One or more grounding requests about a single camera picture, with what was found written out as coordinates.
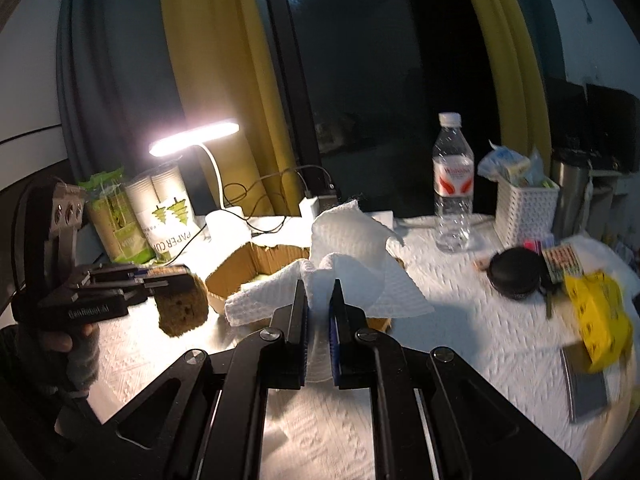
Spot brown sponge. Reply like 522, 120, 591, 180
154, 275, 209, 337

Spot white paper towel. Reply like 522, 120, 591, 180
224, 200, 434, 382

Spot left hand in grey glove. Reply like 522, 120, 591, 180
40, 324, 100, 399

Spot green paper cup pack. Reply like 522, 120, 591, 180
79, 167, 155, 264

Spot paper cup sleeve pack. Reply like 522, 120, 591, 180
125, 162, 198, 262

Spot brown cardboard box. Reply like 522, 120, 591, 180
204, 240, 407, 334

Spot white USB charger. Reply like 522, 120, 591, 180
298, 196, 320, 222

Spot white LED desk lamp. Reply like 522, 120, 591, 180
147, 118, 252, 252

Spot black power adapter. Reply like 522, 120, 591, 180
318, 190, 341, 212

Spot black round zipper pouch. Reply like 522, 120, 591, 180
486, 246, 550, 301

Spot white quilted table cloth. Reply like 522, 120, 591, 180
89, 217, 639, 479

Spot clear plastic water bottle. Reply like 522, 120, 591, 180
432, 112, 475, 252

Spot white perforated plastic basket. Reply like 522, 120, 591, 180
495, 177, 560, 247

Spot patterned card pack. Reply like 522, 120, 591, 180
541, 244, 584, 284

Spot grey notebook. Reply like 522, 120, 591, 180
561, 341, 608, 424

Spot yellow curtain left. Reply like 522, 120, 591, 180
160, 0, 303, 216

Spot yellow curtain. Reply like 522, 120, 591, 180
471, 0, 551, 169
160, 0, 303, 216

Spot snack packets in basket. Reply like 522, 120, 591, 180
477, 144, 555, 188

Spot yellow plastic bag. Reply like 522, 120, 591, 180
564, 270, 634, 374

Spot steel thermos tumbler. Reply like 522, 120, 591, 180
551, 150, 591, 240

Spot yellow curtain right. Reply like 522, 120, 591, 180
471, 0, 551, 169

